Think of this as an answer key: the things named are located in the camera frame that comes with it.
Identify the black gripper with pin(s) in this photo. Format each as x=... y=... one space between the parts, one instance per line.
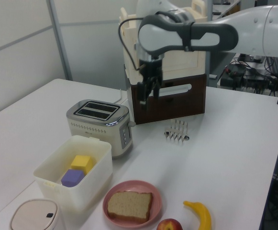
x=152 y=70

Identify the brown toast slice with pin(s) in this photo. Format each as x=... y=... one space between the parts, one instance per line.
x=130 y=206

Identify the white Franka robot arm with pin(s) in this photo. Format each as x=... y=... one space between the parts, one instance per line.
x=248 y=28

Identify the pink round plate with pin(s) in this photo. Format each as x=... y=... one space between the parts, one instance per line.
x=158 y=194

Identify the silver metal toast rack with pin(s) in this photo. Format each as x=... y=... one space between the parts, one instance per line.
x=177 y=133

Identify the silver cream toaster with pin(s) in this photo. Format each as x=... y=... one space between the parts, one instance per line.
x=98 y=134

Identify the yellow cube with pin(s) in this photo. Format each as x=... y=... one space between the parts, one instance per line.
x=81 y=163

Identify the white plastic container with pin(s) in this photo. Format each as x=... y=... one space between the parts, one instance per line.
x=91 y=189

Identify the purple cube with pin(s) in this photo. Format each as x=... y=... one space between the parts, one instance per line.
x=72 y=178

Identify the red apple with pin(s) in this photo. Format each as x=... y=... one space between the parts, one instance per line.
x=169 y=225

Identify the yellow banana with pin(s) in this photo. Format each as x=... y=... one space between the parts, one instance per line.
x=204 y=215

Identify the round white lid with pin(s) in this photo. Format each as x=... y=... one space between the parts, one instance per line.
x=33 y=215

